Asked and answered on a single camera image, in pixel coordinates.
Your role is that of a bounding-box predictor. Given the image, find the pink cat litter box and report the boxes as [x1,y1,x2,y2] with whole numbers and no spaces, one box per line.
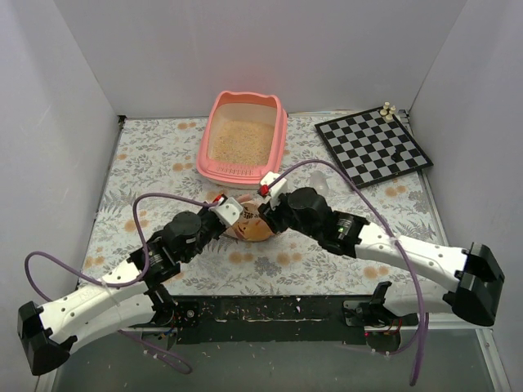
[196,91,288,189]

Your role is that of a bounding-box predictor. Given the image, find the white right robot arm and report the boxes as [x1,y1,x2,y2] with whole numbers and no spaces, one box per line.
[258,185,505,327]

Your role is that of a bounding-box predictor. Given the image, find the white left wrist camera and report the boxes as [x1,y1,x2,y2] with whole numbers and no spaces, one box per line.
[210,195,244,228]

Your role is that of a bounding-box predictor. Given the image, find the clear plastic scoop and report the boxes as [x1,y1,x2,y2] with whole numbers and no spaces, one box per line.
[309,171,329,198]

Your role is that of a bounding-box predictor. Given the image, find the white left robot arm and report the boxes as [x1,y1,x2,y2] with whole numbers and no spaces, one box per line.
[17,207,230,376]

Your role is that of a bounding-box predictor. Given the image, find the black chess piece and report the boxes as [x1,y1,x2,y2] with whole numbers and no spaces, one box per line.
[391,149,402,162]

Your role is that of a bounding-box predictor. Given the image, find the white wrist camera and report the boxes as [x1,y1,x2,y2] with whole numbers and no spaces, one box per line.
[257,171,288,203]
[210,195,244,228]

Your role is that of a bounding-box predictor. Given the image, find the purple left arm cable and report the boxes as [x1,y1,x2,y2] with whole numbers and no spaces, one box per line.
[24,192,224,375]

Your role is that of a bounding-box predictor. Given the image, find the floral table mat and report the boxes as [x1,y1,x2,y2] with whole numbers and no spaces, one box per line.
[83,113,445,295]

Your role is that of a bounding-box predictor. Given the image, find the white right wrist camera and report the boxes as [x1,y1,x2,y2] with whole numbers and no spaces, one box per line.
[257,171,288,203]

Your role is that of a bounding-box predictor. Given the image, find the black grey chessboard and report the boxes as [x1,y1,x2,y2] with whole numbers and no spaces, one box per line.
[315,108,433,189]

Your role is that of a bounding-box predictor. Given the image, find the pink cat litter bag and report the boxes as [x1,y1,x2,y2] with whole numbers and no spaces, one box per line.
[225,194,274,242]

